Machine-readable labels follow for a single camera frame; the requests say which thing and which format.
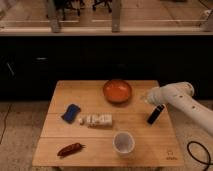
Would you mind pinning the red chili pepper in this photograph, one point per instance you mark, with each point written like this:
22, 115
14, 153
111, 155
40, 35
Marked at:
70, 149

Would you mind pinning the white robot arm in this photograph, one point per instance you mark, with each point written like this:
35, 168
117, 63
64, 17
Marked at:
180, 95

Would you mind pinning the white cup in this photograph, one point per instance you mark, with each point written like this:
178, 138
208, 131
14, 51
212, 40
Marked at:
123, 143

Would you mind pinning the orange bowl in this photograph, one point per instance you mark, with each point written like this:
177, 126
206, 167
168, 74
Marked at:
117, 91

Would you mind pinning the blue eraser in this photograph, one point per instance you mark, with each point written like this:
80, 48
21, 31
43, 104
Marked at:
71, 112

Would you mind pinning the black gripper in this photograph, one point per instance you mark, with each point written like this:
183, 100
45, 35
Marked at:
154, 115

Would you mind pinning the wooden table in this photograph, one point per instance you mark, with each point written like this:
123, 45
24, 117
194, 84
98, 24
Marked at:
155, 145

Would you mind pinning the white toy block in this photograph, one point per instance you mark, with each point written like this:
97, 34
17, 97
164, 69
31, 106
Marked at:
96, 120

